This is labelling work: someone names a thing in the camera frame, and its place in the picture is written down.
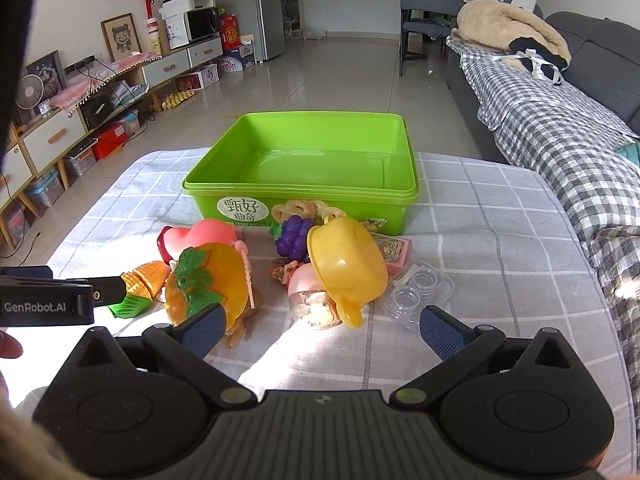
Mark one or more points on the pink lace cloth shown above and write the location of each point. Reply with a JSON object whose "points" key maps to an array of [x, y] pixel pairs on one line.
{"points": [[100, 77]]}

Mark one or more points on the white and red box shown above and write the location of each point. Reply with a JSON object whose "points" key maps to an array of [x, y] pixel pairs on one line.
{"points": [[199, 77]]}

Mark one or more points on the white wooden TV cabinet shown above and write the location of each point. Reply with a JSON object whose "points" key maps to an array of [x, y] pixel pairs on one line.
{"points": [[50, 135]]}

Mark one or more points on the framed cartoon picture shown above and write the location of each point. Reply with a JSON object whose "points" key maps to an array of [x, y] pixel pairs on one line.
{"points": [[119, 37]]}

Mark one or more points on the silver fridge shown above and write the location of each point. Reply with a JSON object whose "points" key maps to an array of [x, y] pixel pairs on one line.
{"points": [[267, 10]]}

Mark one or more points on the pink capsule ball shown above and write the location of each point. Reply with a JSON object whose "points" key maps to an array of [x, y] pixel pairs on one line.
{"points": [[310, 305]]}

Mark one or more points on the person's left hand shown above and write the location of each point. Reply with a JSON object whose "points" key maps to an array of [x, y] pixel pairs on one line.
{"points": [[9, 346]]}

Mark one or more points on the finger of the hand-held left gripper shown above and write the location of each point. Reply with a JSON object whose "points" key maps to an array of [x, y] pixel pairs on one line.
{"points": [[107, 291]]}

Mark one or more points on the small doll figurine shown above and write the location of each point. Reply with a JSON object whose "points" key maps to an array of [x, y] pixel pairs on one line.
{"points": [[280, 274]]}

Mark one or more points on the white printer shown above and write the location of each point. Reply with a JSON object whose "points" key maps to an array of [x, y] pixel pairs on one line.
{"points": [[187, 2]]}

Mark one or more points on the red storage box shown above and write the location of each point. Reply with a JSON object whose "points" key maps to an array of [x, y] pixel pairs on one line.
{"points": [[111, 141]]}

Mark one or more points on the pink beaded stick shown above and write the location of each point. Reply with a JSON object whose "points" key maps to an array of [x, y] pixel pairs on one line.
{"points": [[246, 275]]}

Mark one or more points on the green plastic box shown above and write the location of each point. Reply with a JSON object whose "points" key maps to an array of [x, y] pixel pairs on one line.
{"points": [[300, 175]]}

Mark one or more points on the toy corn cob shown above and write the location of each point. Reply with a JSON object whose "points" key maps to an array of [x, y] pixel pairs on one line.
{"points": [[145, 277]]}

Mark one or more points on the black microwave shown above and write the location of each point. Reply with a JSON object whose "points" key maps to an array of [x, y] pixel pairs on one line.
{"points": [[202, 25]]}

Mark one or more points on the dark framed picture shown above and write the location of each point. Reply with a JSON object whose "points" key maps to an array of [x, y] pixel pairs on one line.
{"points": [[46, 77]]}

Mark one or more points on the red gift box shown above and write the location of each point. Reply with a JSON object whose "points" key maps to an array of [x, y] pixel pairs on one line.
{"points": [[230, 32]]}

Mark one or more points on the pink toy phone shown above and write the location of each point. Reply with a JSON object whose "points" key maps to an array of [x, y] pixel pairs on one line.
{"points": [[395, 255]]}

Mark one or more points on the small white desk fan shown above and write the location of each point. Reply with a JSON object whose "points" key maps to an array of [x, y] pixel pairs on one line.
{"points": [[29, 91]]}

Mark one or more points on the purple toy grapes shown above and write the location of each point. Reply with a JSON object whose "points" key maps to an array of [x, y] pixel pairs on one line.
{"points": [[295, 240]]}

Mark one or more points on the white and blue carton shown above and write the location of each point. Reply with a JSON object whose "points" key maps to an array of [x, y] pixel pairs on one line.
{"points": [[237, 60]]}

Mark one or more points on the black garment with white ribbons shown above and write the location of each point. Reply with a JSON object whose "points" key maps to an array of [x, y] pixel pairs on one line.
{"points": [[542, 57]]}

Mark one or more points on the pink rubber pig toy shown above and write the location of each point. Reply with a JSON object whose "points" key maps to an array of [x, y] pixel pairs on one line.
{"points": [[210, 235]]}

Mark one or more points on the teal patterned cushion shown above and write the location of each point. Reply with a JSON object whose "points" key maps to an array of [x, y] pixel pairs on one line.
{"points": [[631, 155]]}

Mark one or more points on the yellow toy pot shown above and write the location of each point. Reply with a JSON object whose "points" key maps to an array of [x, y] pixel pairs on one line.
{"points": [[345, 260]]}

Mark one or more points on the grey checked tablecloth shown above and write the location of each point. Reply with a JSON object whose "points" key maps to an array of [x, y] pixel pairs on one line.
{"points": [[500, 260]]}

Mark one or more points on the clear plastic container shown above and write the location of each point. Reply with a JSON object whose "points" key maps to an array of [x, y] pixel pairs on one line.
{"points": [[415, 285]]}

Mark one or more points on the dark grey sofa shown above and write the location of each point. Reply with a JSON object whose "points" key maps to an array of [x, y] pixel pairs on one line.
{"points": [[600, 45]]}

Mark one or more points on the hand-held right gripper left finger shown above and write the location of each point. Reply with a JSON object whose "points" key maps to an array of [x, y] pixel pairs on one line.
{"points": [[207, 330]]}

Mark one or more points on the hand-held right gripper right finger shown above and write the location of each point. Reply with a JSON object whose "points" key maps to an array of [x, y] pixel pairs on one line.
{"points": [[440, 330]]}

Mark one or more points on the plaid sofa cover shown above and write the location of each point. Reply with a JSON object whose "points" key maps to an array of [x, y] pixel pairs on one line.
{"points": [[540, 120]]}

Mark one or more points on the row of yellow toys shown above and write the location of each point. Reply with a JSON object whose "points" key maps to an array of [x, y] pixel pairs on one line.
{"points": [[177, 101]]}

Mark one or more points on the clear storage bin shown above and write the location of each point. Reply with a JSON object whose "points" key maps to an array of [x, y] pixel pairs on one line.
{"points": [[80, 160], [45, 190]]}

